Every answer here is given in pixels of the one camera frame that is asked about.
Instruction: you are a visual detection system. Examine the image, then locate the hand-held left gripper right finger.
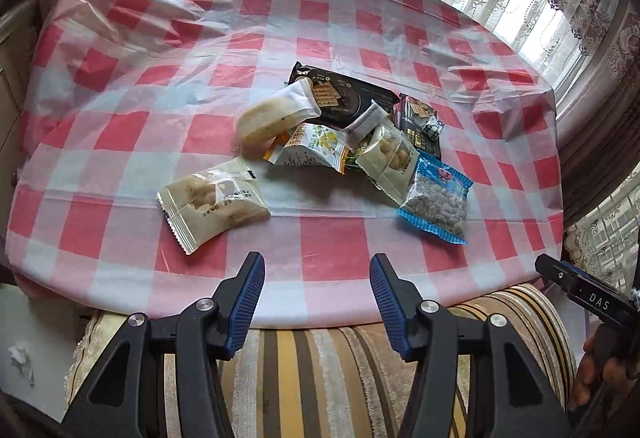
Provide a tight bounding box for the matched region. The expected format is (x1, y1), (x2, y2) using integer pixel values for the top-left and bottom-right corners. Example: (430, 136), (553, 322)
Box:
(369, 254), (573, 438)

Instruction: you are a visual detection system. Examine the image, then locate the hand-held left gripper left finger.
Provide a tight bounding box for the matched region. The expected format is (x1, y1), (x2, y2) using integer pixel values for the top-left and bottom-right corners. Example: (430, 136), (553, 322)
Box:
(60, 252), (266, 438)

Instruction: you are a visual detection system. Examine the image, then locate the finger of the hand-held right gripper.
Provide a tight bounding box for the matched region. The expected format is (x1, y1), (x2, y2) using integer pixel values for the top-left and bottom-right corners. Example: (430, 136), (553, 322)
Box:
(535, 254), (583, 295)

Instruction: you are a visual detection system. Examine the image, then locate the large black cracker packet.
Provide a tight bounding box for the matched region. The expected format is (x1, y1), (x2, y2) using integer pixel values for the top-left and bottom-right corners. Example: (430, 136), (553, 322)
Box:
(286, 62), (396, 131)

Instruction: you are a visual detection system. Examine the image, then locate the person's right hand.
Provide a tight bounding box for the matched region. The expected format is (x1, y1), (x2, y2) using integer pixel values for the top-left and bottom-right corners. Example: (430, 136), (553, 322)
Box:
(567, 330), (640, 414)

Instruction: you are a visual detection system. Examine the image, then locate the cream pastry packet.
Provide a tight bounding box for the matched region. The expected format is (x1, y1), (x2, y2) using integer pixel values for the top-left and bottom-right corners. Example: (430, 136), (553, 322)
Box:
(157, 157), (272, 256)
(356, 120), (421, 206)

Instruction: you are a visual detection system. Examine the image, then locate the striped sofa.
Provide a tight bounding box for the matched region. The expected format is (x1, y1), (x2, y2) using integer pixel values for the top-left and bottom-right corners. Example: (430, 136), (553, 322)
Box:
(65, 283), (578, 438)

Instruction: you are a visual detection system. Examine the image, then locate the blue peanut packet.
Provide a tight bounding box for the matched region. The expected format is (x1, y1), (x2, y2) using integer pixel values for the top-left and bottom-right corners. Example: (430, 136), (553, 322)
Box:
(396, 152), (474, 246)

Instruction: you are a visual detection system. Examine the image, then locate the green white snack packet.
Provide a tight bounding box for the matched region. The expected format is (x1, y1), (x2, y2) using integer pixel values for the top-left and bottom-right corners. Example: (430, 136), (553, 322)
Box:
(346, 133), (381, 173)

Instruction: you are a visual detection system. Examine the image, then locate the orange green snack packet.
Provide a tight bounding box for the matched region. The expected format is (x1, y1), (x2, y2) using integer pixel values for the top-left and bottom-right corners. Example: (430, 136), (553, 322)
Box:
(263, 123), (353, 175)

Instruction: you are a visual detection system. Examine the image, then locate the small grey translucent packet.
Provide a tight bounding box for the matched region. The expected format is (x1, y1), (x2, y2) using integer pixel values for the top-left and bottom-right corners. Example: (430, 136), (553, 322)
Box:
(340, 100), (396, 153)

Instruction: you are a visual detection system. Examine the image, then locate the white pastry packet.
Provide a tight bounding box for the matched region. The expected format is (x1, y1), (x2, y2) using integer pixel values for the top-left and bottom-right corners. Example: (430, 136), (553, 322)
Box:
(235, 78), (323, 159)

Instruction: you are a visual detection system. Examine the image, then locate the brown patterned drape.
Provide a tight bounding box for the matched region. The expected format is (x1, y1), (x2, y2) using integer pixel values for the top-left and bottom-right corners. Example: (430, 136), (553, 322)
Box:
(554, 2), (640, 229)

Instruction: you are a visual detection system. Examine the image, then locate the crumpled white tissue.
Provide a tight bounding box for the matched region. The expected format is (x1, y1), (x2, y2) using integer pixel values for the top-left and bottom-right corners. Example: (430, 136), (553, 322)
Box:
(7, 342), (37, 387)

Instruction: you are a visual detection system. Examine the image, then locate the red white checked tablecloth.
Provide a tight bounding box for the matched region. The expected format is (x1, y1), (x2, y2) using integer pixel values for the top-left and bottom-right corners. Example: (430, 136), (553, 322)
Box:
(7, 0), (566, 323)

